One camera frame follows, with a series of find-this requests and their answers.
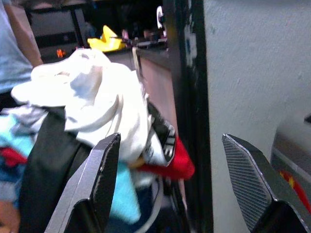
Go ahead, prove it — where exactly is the yellow plastic container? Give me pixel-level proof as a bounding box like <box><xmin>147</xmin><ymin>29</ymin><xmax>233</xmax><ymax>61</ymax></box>
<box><xmin>87</xmin><ymin>25</ymin><xmax>126</xmax><ymax>52</ymax></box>

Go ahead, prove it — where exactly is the person in light blue shirt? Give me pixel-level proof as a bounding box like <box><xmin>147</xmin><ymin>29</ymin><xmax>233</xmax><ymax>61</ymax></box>
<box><xmin>0</xmin><ymin>0</ymin><xmax>44</xmax><ymax>94</ymax></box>

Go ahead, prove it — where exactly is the red cloth garment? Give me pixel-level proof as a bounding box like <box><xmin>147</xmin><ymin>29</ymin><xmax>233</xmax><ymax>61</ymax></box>
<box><xmin>137</xmin><ymin>137</ymin><xmax>196</xmax><ymax>181</ymax></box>

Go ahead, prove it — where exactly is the light blue towel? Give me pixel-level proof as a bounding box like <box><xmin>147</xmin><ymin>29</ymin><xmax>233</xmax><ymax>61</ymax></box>
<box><xmin>109</xmin><ymin>162</ymin><xmax>142</xmax><ymax>225</ymax></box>

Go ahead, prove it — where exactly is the black door frame post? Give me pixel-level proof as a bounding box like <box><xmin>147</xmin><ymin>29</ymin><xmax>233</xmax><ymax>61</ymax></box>
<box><xmin>162</xmin><ymin>0</ymin><xmax>214</xmax><ymax>233</ymax></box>

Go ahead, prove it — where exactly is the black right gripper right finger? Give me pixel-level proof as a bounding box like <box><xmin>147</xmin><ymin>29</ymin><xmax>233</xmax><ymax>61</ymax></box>
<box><xmin>221</xmin><ymin>133</ymin><xmax>311</xmax><ymax>233</ymax></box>

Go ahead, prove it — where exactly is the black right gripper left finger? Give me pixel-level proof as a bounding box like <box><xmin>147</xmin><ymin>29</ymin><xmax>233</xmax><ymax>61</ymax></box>
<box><xmin>45</xmin><ymin>132</ymin><xmax>121</xmax><ymax>233</ymax></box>

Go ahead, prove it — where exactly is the black cloth garment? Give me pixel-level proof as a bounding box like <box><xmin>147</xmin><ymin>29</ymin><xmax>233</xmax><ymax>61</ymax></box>
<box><xmin>18</xmin><ymin>106</ymin><xmax>95</xmax><ymax>233</ymax></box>

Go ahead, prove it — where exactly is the black white printed waistband garment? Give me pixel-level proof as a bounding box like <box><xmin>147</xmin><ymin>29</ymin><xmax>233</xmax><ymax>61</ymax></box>
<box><xmin>143</xmin><ymin>101</ymin><xmax>176</xmax><ymax>167</ymax></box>

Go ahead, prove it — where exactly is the laundry basket white rim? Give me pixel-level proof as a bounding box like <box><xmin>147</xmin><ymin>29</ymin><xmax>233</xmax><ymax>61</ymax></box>
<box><xmin>136</xmin><ymin>177</ymin><xmax>165</xmax><ymax>233</ymax></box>

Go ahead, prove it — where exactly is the white cloth garment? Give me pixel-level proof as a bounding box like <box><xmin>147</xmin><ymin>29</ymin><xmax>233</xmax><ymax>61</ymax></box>
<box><xmin>11</xmin><ymin>48</ymin><xmax>153</xmax><ymax>163</ymax></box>

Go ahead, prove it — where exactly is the blue red patterned cloth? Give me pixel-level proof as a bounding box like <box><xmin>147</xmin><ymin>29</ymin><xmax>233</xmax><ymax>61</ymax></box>
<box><xmin>0</xmin><ymin>114</ymin><xmax>35</xmax><ymax>209</ymax></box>

